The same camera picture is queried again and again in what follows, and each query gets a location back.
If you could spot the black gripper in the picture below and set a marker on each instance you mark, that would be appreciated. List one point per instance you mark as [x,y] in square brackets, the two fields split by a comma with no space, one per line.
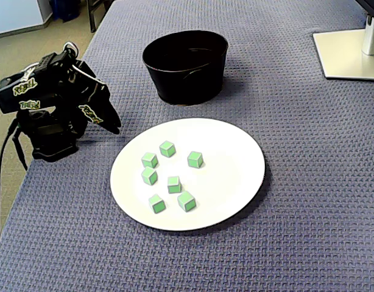
[99,104]

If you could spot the white board panel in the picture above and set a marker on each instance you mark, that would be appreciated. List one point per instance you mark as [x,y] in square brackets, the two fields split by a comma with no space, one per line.
[13,15]

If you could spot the dark chair legs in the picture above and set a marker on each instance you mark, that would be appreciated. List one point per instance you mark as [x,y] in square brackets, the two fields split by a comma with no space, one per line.
[94,15]

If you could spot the blue woven table cloth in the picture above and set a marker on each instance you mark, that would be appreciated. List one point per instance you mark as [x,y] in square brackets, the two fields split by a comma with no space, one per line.
[296,182]

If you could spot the white round plate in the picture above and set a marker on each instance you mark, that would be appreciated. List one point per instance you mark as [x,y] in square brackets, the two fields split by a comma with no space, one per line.
[223,170]

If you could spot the white monitor stand base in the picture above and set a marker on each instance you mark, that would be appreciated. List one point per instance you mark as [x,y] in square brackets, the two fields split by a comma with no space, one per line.
[342,57]

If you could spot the black robot arm with stickers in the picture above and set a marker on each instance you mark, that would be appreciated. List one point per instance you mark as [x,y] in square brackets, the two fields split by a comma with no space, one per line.
[44,134]

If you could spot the blue bin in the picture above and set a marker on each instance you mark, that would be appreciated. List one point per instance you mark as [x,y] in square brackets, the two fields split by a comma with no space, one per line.
[65,9]

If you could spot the black round container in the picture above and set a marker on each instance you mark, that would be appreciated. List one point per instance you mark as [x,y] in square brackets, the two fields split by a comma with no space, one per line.
[187,88]

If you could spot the silver monitor stand column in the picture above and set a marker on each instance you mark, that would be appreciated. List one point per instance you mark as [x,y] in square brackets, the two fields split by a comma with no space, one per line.
[372,36]

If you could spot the green cube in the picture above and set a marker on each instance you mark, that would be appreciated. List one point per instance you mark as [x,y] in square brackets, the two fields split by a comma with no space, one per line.
[186,201]
[195,159]
[157,204]
[174,185]
[167,149]
[149,175]
[150,160]

